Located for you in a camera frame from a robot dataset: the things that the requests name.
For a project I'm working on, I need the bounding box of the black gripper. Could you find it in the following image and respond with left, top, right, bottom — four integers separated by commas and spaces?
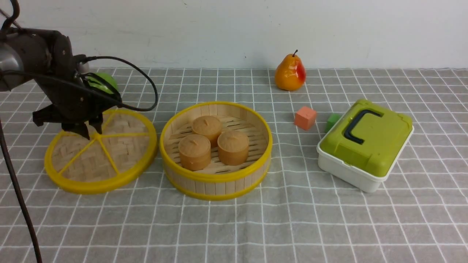
32, 31, 121, 140

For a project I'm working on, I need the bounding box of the yellow woven steamer lid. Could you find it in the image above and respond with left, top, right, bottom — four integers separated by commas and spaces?
45, 108, 157, 194

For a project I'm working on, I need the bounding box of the dark robot arm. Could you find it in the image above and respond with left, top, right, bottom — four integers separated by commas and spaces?
1, 28, 122, 139

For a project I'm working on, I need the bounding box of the bamboo steamer basket yellow rim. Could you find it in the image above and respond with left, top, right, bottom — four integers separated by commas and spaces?
159, 101, 273, 201

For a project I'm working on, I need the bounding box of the brown bun front left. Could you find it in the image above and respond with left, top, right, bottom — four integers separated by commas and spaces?
178, 134, 212, 171

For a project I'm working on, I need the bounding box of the brown bun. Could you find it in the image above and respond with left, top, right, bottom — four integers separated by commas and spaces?
192, 115, 223, 148
217, 130, 249, 166
178, 134, 212, 171

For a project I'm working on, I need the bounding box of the brown bun back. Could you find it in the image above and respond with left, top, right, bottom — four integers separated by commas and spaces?
192, 115, 223, 148

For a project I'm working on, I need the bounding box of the brown bun front right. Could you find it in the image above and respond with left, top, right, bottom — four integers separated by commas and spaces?
217, 130, 249, 166

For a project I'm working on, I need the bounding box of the orange red toy pear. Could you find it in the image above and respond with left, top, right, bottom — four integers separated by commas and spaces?
274, 50, 306, 92

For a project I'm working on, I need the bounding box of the orange cube block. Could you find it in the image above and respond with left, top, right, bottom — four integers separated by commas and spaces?
294, 106, 318, 130

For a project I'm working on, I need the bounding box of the grey checked tablecloth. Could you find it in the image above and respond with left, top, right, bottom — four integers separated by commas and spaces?
0, 69, 468, 263

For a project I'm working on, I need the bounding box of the green cube block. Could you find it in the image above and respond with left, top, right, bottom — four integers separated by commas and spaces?
325, 113, 341, 133

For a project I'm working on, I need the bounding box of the green white lidded box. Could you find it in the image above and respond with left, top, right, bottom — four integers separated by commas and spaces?
316, 99, 414, 193

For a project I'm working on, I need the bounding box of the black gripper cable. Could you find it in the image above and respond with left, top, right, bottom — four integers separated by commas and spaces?
0, 56, 159, 112

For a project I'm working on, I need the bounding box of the dark hanging cable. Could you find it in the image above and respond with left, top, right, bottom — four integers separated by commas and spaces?
0, 121, 43, 263

